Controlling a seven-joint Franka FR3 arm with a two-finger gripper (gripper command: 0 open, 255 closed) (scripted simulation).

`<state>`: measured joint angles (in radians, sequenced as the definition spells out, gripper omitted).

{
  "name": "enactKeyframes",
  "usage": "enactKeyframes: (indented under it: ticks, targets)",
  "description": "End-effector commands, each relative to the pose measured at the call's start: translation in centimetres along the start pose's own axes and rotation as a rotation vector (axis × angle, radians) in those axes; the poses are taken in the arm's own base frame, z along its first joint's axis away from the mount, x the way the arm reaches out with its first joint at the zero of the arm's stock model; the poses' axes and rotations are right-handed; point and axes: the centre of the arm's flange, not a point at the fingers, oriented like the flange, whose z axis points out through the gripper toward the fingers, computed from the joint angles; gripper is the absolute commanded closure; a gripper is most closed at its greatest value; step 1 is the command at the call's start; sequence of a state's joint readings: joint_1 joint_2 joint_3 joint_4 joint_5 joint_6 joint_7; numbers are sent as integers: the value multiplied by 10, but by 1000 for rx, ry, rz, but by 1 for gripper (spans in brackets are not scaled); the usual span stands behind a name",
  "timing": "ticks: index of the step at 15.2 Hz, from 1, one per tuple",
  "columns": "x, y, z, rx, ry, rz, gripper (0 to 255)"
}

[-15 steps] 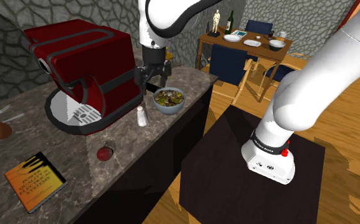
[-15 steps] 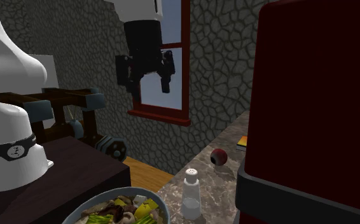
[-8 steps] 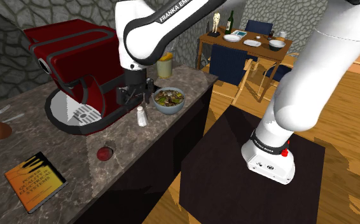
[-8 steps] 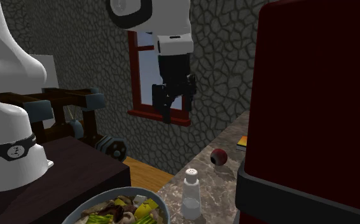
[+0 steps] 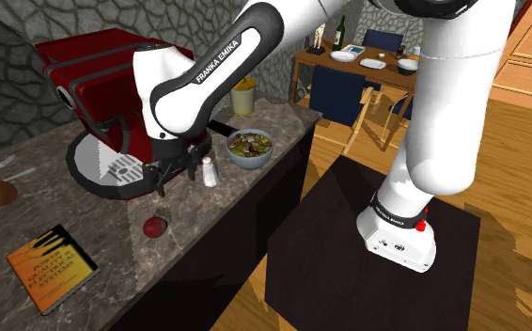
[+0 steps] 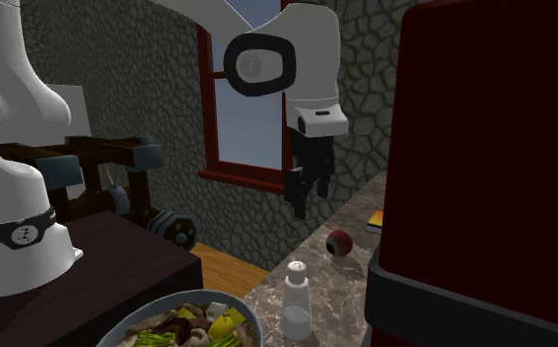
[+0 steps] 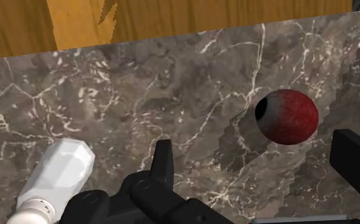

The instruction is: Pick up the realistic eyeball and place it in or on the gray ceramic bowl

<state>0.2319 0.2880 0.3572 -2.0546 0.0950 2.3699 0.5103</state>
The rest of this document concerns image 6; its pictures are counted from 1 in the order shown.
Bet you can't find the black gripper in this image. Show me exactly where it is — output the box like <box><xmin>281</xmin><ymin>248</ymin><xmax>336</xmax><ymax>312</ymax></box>
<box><xmin>284</xmin><ymin>127</ymin><xmax>336</xmax><ymax>221</ymax></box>

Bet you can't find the red ball with black spot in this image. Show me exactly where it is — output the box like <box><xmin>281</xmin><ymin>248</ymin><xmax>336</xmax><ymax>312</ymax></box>
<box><xmin>325</xmin><ymin>229</ymin><xmax>354</xmax><ymax>258</ymax></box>

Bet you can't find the orange and yellow book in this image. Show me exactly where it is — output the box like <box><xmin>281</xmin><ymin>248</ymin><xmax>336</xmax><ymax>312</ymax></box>
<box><xmin>365</xmin><ymin>209</ymin><xmax>384</xmax><ymax>237</ymax></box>

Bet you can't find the red framed window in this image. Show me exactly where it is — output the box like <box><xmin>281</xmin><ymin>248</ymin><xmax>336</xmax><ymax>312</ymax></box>
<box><xmin>195</xmin><ymin>0</ymin><xmax>301</xmax><ymax>196</ymax></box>

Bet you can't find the white salt shaker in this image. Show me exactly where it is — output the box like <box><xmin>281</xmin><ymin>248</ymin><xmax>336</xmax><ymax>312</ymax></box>
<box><xmin>280</xmin><ymin>260</ymin><xmax>314</xmax><ymax>342</ymax></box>

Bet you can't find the dark red and black appliance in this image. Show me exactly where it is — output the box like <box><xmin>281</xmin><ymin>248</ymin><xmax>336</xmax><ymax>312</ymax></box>
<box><xmin>364</xmin><ymin>0</ymin><xmax>558</xmax><ymax>347</ymax></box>

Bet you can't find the wooden bench with blue pads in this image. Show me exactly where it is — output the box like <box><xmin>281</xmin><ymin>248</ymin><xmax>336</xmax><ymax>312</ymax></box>
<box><xmin>0</xmin><ymin>134</ymin><xmax>199</xmax><ymax>252</ymax></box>

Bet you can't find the grey bowl of food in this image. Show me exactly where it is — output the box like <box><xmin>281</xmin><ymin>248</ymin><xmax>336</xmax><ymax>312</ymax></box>
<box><xmin>95</xmin><ymin>288</ymin><xmax>265</xmax><ymax>347</ymax></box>

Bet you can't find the dark robot stand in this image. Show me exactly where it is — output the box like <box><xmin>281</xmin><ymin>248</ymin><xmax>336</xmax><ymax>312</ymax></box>
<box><xmin>0</xmin><ymin>210</ymin><xmax>204</xmax><ymax>347</ymax></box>

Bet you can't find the white box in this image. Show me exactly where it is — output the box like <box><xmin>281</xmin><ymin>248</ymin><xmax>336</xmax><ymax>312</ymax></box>
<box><xmin>42</xmin><ymin>83</ymin><xmax>93</xmax><ymax>139</ymax></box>

